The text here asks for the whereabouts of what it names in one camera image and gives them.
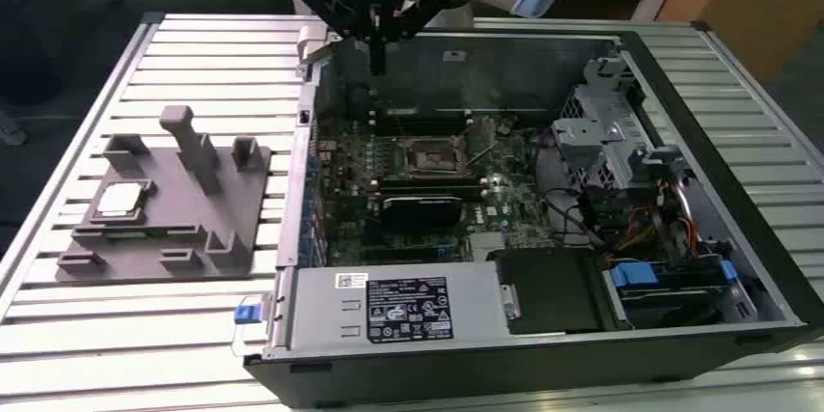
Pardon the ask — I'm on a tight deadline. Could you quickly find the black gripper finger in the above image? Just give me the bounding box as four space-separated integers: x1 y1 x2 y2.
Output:
377 0 446 76
292 0 381 76

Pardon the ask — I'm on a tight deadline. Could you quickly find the metal socket cover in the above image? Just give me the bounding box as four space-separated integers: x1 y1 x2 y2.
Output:
449 115 501 165

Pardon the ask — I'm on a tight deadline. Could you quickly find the silver CPU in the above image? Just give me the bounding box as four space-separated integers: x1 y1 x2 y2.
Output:
92 181 154 216

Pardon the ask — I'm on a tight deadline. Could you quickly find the CPU socket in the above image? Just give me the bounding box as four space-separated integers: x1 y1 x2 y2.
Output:
394 134 470 178

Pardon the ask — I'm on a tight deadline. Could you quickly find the black RAM slot bank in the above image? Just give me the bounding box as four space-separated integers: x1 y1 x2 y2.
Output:
369 105 474 136
376 175 490 201

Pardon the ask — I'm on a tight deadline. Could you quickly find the green motherboard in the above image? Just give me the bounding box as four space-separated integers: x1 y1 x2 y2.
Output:
308 110 561 268

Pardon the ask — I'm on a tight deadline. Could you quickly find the silver drive cage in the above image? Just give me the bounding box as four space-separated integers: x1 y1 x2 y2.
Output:
545 57 670 196

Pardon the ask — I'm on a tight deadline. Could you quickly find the black graphics card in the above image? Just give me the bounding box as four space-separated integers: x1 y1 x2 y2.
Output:
378 193 466 234

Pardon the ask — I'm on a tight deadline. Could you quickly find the silver chipset heatsink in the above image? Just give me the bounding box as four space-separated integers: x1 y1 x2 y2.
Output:
468 232 510 260

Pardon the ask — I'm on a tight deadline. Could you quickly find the grey parts rack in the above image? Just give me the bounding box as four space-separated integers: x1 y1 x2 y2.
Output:
56 103 276 286

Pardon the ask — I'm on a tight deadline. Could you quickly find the grey chair leg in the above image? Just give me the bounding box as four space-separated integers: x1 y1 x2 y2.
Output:
0 105 28 147

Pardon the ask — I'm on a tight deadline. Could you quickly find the green RAM stick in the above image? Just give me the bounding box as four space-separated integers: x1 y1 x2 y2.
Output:
98 227 194 241

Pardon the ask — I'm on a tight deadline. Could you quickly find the black plastic shroud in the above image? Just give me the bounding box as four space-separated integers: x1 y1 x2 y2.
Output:
492 247 629 336

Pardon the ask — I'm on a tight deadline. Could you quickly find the silver power supply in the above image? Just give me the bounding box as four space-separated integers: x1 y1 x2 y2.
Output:
281 264 516 353

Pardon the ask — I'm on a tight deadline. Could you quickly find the hard disk in blue carrier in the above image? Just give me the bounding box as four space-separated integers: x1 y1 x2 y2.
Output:
604 260 758 331

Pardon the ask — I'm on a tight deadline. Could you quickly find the black PC case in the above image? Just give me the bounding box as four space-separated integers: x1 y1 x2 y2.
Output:
241 23 824 411

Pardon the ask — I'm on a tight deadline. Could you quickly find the coloured wire bundle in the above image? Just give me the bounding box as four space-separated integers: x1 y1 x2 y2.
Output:
604 179 702 259

